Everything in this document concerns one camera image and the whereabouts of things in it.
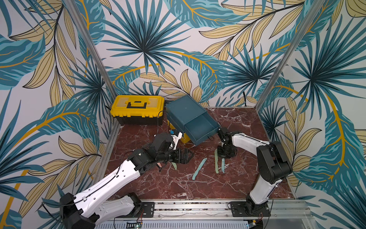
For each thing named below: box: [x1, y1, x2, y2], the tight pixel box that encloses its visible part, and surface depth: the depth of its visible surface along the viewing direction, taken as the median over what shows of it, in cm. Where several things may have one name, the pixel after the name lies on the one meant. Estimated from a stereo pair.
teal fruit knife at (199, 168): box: [192, 157, 208, 181], surface depth 90 cm
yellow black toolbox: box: [110, 94, 165, 126], surface depth 100 cm
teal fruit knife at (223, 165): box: [221, 157, 225, 174], surface depth 91 cm
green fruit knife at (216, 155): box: [214, 148, 220, 174], surface depth 92 cm
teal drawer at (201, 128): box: [183, 111, 221, 146], surface depth 87 cm
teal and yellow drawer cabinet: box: [165, 94, 221, 146], surface depth 90 cm
